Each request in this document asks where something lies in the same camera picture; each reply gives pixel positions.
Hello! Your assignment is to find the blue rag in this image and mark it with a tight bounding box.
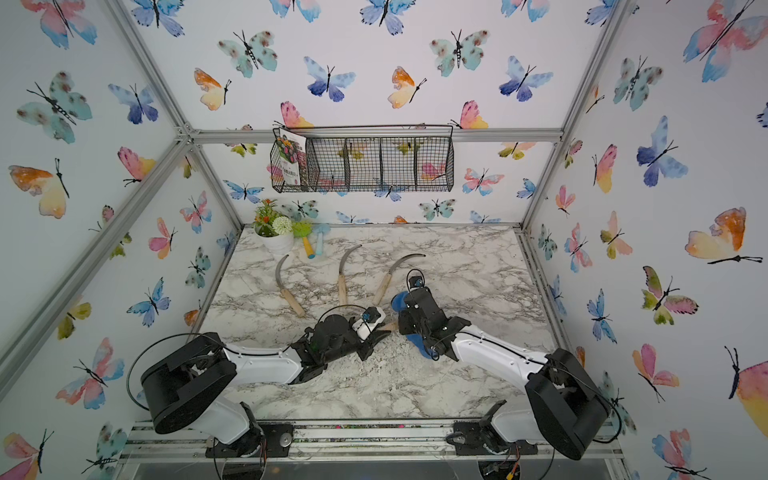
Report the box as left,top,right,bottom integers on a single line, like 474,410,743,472
390,291,440,361

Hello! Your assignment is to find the sickle wooden handle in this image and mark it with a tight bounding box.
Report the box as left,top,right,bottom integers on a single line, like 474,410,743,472
372,253,425,306
337,244,362,305
381,322,399,333
274,253,307,317

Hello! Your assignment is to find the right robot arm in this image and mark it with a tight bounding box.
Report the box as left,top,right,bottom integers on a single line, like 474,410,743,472
391,287,612,460

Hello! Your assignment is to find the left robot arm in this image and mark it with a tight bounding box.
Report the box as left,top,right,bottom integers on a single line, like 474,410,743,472
140,307,390,456

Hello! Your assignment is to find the light blue toy tool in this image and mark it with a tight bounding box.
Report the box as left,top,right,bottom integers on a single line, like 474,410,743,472
313,223,330,256

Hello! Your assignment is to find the green yellow toy brush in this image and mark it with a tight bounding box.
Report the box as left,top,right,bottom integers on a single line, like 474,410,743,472
292,221,315,259

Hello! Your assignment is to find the potted artificial plant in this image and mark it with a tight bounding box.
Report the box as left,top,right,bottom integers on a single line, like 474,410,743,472
252,199,294,256

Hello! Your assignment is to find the colourful booklet in basket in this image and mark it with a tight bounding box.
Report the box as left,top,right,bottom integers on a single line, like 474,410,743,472
276,129,306,186

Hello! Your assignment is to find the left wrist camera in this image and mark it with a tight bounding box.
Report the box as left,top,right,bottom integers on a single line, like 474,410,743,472
352,306,386,340

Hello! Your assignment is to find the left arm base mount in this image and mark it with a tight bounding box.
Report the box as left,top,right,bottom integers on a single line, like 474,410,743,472
205,422,294,460

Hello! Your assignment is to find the aluminium front rail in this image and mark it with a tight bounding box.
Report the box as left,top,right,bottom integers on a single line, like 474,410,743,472
116,418,625,464

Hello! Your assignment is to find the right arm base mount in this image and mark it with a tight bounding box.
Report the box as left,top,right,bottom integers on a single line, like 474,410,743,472
445,400,538,456

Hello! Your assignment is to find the black wire basket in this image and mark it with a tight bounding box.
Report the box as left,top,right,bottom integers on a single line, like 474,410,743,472
268,124,455,194

